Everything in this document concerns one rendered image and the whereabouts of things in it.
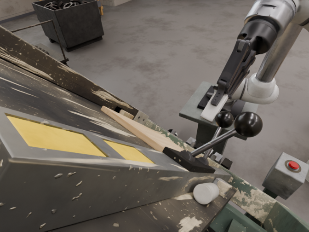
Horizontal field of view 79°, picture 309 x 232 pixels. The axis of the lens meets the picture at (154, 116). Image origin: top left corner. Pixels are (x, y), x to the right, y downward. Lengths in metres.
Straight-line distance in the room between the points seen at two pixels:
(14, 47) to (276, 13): 0.64
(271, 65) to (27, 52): 1.17
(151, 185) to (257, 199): 0.84
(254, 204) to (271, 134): 1.68
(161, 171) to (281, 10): 0.42
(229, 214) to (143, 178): 0.52
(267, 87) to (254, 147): 1.12
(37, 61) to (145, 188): 0.58
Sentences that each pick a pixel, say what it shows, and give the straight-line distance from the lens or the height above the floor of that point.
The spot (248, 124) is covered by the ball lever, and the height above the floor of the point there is 1.53.
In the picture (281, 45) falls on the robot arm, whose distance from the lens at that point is 1.23.
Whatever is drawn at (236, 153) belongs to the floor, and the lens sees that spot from 2.25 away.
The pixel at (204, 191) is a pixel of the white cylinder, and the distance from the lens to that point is 0.32.
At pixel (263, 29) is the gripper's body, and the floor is 1.58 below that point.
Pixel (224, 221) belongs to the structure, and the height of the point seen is 1.11.
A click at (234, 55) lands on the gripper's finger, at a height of 1.54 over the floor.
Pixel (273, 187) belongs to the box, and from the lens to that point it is 1.17.
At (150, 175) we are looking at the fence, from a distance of 0.17.
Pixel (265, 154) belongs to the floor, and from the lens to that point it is 2.36.
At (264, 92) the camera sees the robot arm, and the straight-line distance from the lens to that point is 1.39.
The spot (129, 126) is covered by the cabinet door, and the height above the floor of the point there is 1.28.
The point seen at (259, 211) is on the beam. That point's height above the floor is 0.87.
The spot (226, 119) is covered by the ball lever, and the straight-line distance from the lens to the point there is 0.42.
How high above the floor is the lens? 1.72
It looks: 43 degrees down
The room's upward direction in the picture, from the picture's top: 4 degrees counter-clockwise
